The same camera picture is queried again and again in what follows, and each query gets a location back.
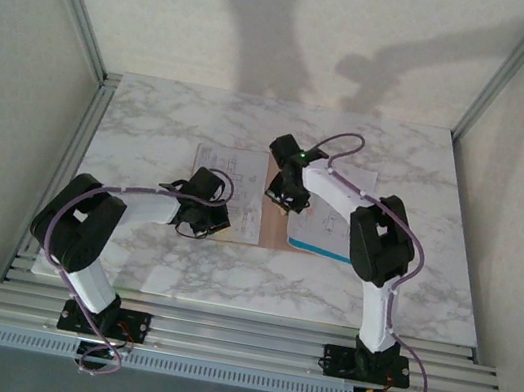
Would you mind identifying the brown paper folder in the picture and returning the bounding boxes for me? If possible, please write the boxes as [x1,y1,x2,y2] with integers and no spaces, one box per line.
[181,140,301,253]

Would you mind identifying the blue-bordered paper sheet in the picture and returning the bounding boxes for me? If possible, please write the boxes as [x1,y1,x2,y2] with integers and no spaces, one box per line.
[280,156,380,269]

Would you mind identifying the white technical drawing sheet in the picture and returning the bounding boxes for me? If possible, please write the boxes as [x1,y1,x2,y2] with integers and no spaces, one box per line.
[180,140,276,248]

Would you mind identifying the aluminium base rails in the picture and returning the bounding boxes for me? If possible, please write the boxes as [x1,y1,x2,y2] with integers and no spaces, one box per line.
[0,264,512,392]

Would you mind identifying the thin black left gripper cable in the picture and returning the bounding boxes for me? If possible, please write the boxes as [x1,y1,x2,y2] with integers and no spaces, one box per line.
[171,220,201,242]

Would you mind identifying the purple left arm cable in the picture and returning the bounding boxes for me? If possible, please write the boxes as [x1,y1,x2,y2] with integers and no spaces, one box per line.
[21,141,240,392]

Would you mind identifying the grey slotted cable duct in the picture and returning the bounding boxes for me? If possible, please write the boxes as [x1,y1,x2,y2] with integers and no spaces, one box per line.
[0,325,356,392]

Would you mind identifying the aluminium side rail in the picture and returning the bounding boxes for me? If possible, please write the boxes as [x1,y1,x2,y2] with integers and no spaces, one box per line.
[2,60,124,298]

